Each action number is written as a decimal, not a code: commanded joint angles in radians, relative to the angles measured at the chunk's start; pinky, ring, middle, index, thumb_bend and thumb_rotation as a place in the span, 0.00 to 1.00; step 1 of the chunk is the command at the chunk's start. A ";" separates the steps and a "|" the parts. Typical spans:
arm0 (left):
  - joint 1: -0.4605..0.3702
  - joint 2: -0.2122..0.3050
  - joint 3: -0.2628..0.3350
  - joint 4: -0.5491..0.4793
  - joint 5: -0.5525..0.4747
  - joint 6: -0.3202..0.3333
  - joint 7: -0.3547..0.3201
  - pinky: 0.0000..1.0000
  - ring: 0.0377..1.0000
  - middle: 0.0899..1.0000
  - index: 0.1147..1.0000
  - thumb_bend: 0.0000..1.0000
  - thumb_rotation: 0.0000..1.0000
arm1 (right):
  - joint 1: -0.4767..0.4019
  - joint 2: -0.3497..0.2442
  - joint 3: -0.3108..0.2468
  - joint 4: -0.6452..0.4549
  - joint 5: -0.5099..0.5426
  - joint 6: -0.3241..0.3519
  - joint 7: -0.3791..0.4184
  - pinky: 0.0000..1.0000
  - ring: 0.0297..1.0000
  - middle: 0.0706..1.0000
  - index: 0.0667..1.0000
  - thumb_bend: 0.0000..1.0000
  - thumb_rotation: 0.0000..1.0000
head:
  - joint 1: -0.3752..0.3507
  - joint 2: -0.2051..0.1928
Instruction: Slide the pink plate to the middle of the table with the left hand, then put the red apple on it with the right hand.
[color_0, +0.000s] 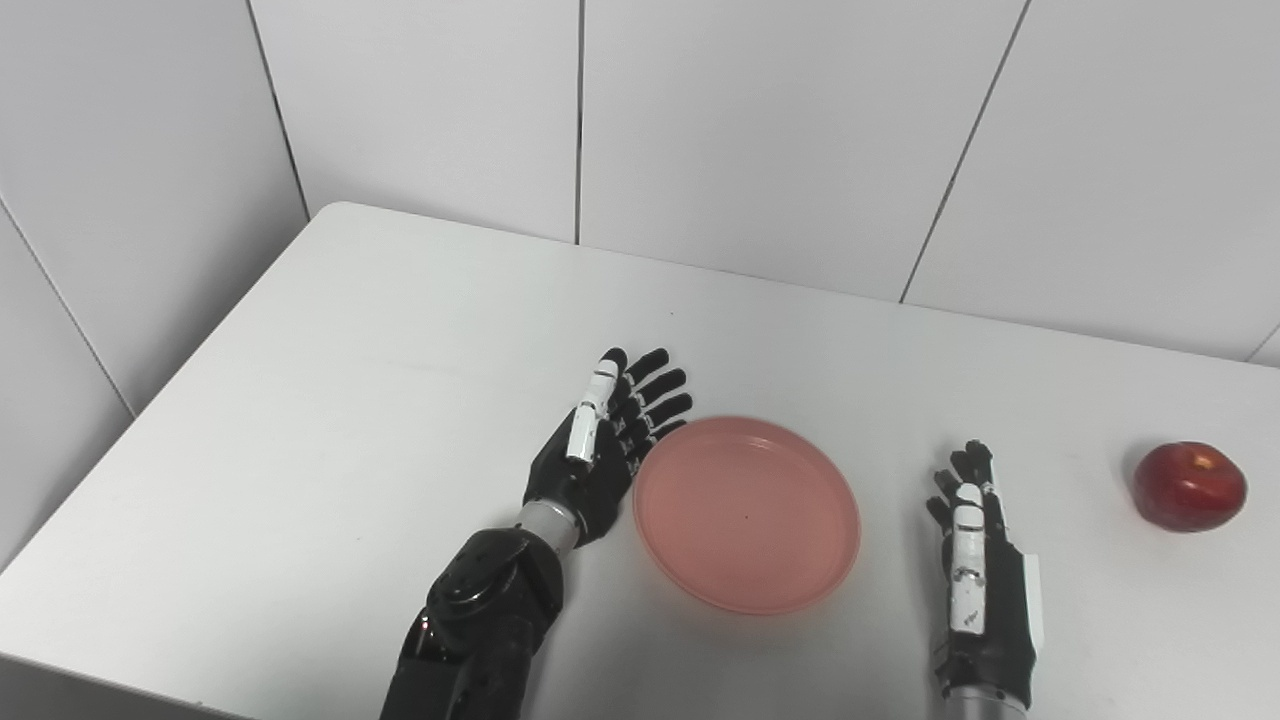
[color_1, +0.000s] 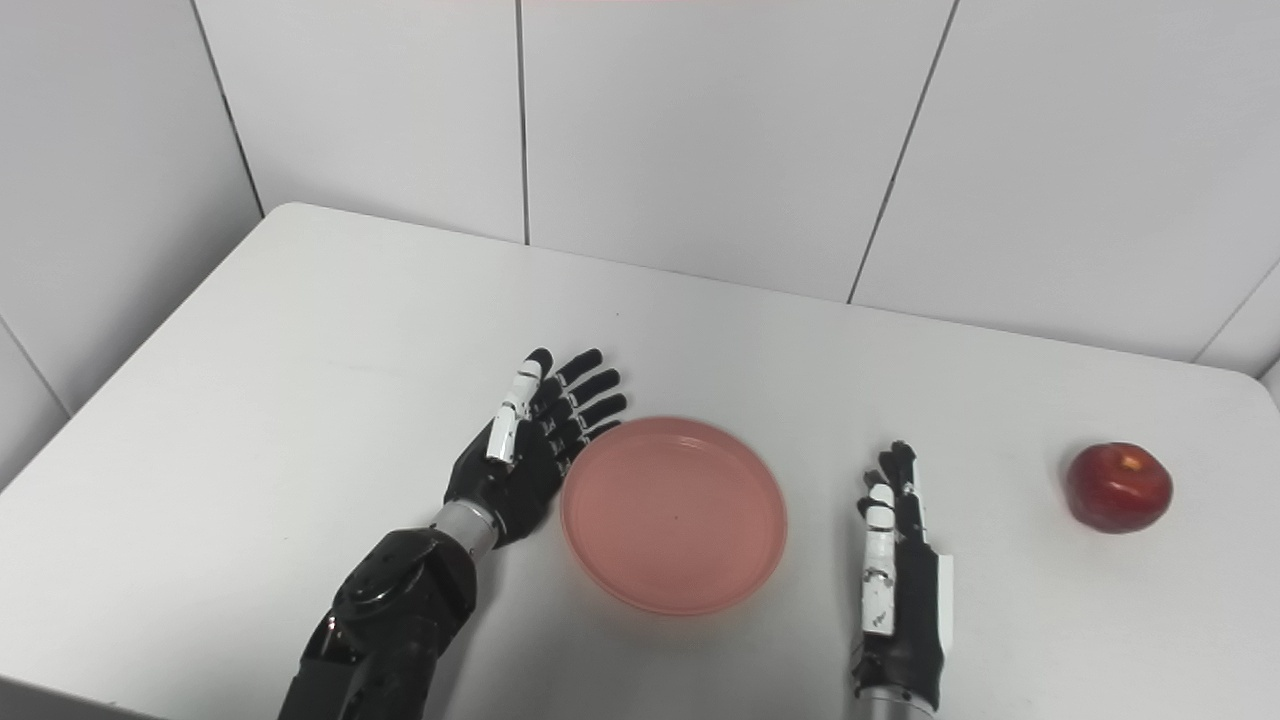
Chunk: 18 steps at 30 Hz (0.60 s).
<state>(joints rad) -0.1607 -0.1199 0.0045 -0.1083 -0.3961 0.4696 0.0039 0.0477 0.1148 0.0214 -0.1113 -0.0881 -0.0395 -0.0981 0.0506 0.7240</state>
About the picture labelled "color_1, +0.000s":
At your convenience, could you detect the red apple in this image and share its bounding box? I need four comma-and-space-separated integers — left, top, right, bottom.
1064, 442, 1174, 534

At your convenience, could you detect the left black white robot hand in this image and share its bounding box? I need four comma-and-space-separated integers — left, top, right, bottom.
444, 348, 629, 549

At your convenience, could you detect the pink plate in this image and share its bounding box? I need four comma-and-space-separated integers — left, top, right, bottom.
560, 417, 789, 617

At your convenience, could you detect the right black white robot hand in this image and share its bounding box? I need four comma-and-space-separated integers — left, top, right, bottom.
852, 441, 955, 713

